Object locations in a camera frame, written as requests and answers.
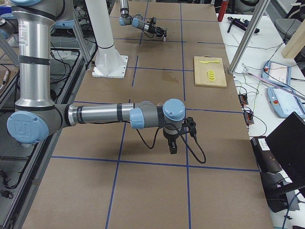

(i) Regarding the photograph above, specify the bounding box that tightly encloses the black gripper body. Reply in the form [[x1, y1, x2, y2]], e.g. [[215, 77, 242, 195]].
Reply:
[[148, 26, 162, 36], [163, 124, 181, 145]]

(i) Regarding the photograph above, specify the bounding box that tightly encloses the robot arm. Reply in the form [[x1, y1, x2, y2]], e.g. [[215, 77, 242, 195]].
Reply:
[[119, 0, 167, 41], [7, 0, 185, 154]]

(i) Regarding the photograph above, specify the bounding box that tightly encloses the wooden cutting board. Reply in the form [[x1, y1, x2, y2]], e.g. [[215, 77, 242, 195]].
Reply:
[[193, 56, 227, 88]]

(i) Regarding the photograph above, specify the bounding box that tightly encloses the yellow plastic knife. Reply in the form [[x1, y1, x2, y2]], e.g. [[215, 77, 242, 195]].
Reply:
[[199, 60, 220, 64]]

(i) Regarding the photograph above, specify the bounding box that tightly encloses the red bottle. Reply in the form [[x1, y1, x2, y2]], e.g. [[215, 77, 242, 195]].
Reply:
[[217, 0, 229, 22]]

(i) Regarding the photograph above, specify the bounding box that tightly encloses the black box with label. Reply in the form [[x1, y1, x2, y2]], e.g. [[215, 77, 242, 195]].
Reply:
[[251, 136, 282, 174]]

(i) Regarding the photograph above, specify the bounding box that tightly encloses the black monitor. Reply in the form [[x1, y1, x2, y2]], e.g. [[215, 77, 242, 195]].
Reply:
[[266, 112, 305, 178]]

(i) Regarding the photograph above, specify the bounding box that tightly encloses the near teach pendant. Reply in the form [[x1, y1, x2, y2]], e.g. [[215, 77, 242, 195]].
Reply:
[[267, 87, 305, 119]]

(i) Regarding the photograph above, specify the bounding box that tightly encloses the teach pendant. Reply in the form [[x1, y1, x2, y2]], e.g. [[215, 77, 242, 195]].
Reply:
[[267, 87, 305, 119], [261, 61, 291, 86]]

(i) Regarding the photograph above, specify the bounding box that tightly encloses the grey office chair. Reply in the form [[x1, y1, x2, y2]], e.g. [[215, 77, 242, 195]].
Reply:
[[274, 0, 305, 42]]

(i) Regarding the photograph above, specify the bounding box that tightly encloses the far teach pendant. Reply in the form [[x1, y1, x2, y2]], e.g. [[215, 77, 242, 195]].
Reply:
[[261, 61, 291, 86]]

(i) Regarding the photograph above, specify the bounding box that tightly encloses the wooden plank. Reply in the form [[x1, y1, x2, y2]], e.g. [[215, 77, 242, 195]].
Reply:
[[282, 21, 305, 59]]

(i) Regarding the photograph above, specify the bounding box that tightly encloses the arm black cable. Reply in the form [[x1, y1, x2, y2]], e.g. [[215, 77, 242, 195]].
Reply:
[[135, 119, 207, 164]]

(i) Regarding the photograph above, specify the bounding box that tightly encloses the white pedestal column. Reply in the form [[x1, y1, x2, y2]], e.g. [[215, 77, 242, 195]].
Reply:
[[85, 0, 128, 79]]

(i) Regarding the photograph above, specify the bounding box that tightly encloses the green handled reach grabber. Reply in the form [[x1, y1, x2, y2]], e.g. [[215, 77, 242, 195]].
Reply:
[[242, 61, 293, 91]]

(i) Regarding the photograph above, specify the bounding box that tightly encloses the aluminium frame post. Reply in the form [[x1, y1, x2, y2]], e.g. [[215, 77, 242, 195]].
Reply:
[[228, 0, 270, 74]]

